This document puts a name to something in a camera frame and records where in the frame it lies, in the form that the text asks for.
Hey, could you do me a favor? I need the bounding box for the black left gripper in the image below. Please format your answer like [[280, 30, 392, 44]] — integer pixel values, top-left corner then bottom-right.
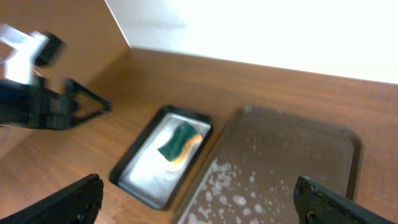
[[1, 78, 113, 130]]

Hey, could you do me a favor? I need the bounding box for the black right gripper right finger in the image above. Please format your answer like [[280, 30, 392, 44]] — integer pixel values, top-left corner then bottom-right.
[[294, 176, 392, 224]]

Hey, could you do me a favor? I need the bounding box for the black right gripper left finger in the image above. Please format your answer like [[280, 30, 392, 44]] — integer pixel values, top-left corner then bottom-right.
[[1, 174, 104, 224]]

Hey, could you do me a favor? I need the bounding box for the small black soapy tray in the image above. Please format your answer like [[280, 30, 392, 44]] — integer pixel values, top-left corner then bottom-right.
[[109, 105, 213, 210]]

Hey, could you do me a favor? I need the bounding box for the green and yellow sponge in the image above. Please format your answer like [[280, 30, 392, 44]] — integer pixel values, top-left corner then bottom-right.
[[158, 122, 203, 165]]

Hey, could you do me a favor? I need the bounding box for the dark brown plastic tray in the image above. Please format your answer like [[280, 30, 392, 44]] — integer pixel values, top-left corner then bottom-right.
[[173, 106, 363, 223]]

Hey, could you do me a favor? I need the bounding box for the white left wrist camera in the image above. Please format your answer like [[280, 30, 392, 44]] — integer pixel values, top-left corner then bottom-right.
[[1, 24, 65, 85]]

